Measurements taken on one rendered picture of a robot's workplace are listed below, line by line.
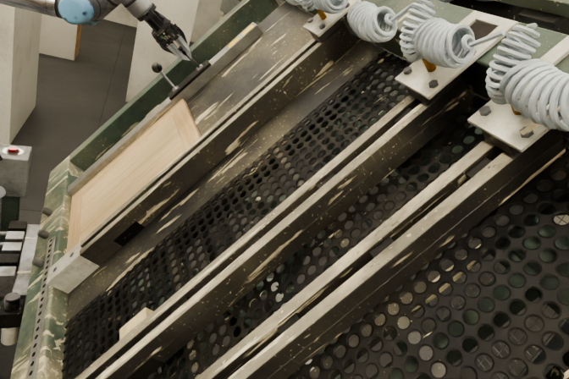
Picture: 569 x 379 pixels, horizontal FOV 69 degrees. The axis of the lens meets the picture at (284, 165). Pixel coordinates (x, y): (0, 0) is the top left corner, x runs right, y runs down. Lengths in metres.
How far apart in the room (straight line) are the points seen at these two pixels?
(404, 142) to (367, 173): 0.09
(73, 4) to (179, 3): 3.75
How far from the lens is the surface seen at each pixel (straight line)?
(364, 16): 0.83
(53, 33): 6.39
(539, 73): 0.57
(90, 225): 1.49
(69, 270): 1.32
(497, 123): 0.66
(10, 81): 3.78
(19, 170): 1.93
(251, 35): 1.58
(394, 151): 0.78
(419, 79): 0.78
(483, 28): 0.83
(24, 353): 1.30
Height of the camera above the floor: 1.86
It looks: 24 degrees down
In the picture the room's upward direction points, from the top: 19 degrees clockwise
